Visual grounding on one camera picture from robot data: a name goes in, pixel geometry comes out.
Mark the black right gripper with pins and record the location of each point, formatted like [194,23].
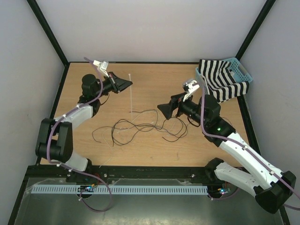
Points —
[167,109]

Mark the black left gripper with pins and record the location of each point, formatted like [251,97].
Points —
[115,80]

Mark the white zip tie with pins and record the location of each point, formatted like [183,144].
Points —
[130,88]

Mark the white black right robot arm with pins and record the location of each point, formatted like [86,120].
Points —
[270,186]

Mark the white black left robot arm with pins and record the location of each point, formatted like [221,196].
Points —
[55,137]

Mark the black white striped cloth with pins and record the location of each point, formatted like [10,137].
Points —
[219,79]

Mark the light blue perforated basket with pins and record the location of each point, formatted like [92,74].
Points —
[240,73]

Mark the grey metal front plate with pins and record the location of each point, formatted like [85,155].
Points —
[92,209]

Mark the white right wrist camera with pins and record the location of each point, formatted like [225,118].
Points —
[190,87]

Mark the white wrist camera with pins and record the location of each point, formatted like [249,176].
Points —
[190,87]
[102,67]

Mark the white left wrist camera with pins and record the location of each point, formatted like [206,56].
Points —
[102,67]

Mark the black cage frame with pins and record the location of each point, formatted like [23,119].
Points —
[47,30]

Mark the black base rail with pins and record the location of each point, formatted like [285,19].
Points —
[195,175]

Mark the white slotted cable duct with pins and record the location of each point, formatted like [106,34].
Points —
[120,190]

